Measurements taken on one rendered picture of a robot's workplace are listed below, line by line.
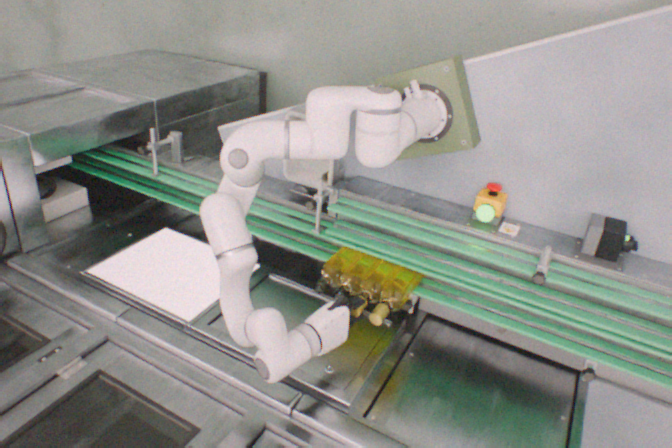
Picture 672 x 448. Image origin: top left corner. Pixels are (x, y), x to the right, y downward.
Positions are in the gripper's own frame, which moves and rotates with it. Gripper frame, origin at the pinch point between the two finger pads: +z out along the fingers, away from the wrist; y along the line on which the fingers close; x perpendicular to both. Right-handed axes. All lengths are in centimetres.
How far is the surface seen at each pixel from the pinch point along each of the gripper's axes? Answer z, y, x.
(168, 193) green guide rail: 1, -2, 89
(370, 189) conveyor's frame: 28.8, 15.6, 21.4
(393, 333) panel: 12.1, -12.2, -3.9
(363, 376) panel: -5.1, -12.2, -8.4
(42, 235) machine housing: -38, -10, 101
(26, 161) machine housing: -38, 16, 100
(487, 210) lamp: 35.1, 20.1, -12.2
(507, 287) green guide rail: 28.6, 5.7, -24.2
